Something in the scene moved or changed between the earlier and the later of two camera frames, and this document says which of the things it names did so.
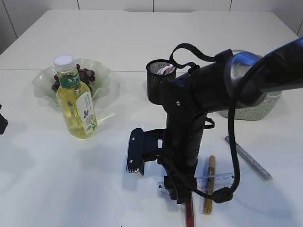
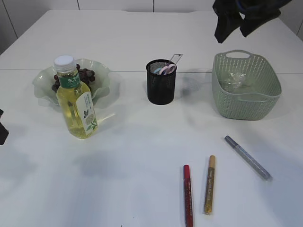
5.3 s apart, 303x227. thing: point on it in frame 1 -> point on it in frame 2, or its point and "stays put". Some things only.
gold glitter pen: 208,206 stays put
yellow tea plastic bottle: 77,102 stays put
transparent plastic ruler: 208,183 -> 176,57
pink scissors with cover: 167,70 stays put
